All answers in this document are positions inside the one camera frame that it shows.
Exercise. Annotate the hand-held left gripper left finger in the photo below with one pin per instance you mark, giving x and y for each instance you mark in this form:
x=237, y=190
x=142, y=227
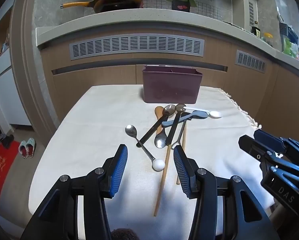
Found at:
x=119, y=167

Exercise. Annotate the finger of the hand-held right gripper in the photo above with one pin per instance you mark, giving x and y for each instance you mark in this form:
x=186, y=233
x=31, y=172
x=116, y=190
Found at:
x=254, y=147
x=269, y=138

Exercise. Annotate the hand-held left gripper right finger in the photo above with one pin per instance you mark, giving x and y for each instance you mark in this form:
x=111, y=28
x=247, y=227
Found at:
x=180, y=166

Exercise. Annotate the wooden chopstick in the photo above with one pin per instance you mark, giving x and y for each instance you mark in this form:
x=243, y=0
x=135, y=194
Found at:
x=163, y=180

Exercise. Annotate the grey steel fork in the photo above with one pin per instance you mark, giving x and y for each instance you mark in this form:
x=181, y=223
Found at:
x=180, y=135

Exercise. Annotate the steel spoon with white ball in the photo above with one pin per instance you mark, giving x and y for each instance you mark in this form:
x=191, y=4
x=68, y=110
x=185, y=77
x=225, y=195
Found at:
x=145, y=150

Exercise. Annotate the plain steel spoon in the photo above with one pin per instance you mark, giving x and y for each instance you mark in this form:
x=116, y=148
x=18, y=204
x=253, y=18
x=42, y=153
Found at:
x=160, y=140

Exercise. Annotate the blue-grey plastic rice spoon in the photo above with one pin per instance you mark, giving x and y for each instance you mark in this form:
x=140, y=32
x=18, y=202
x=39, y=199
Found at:
x=174, y=123

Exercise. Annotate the white plastic spoon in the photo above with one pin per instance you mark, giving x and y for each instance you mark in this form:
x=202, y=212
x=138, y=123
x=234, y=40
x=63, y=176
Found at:
x=214, y=114

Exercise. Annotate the wooden spoon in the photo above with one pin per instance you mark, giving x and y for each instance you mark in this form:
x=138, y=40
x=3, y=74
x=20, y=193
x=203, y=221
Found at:
x=158, y=111

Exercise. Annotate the maroon plastic utensil box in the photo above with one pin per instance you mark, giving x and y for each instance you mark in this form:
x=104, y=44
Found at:
x=170, y=87

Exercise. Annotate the white tablecloth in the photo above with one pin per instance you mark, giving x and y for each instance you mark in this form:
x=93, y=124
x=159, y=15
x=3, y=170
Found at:
x=89, y=130

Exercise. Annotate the dark brown knitted cloth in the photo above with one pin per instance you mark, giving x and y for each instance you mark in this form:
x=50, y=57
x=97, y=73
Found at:
x=124, y=235

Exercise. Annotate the small grey vent grille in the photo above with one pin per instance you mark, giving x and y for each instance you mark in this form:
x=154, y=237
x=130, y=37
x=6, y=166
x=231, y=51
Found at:
x=250, y=61

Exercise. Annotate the wooden kitchen cabinet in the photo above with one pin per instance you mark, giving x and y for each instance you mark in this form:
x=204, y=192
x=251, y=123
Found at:
x=102, y=76

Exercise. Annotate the pair of green slippers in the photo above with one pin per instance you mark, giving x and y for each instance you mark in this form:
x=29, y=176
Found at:
x=27, y=148

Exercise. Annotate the green plastic bag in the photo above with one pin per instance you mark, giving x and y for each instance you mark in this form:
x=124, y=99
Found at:
x=289, y=46

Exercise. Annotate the jar with yellow lid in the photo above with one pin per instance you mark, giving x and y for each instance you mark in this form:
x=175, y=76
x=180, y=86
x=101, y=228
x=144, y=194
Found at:
x=268, y=39

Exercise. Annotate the black shoes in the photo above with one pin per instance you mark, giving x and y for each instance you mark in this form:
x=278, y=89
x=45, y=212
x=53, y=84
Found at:
x=6, y=140

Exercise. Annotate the red floor mat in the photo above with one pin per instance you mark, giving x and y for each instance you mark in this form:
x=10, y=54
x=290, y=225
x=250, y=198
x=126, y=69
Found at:
x=0, y=170

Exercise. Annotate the large grey vent grille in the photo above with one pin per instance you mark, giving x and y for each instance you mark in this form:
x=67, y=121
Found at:
x=137, y=46

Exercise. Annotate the grey stone kitchen countertop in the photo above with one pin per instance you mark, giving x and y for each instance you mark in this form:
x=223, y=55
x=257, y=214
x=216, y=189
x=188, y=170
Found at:
x=139, y=20

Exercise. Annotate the yellow frying pan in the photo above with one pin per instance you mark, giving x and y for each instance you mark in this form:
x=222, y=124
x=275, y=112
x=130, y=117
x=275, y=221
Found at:
x=117, y=1

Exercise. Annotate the white wall vent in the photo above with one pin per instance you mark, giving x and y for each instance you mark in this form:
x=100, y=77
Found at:
x=251, y=12

